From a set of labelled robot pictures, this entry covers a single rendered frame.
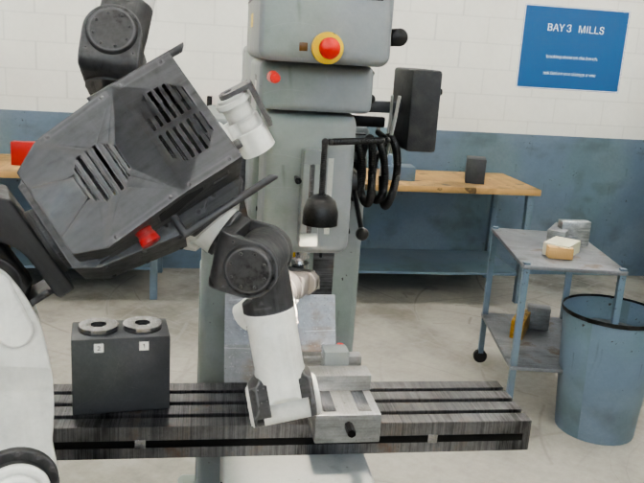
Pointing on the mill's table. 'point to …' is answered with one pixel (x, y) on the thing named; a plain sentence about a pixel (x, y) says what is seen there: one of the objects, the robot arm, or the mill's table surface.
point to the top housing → (325, 10)
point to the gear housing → (313, 86)
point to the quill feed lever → (357, 209)
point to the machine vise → (344, 410)
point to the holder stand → (120, 365)
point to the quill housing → (297, 137)
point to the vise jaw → (342, 378)
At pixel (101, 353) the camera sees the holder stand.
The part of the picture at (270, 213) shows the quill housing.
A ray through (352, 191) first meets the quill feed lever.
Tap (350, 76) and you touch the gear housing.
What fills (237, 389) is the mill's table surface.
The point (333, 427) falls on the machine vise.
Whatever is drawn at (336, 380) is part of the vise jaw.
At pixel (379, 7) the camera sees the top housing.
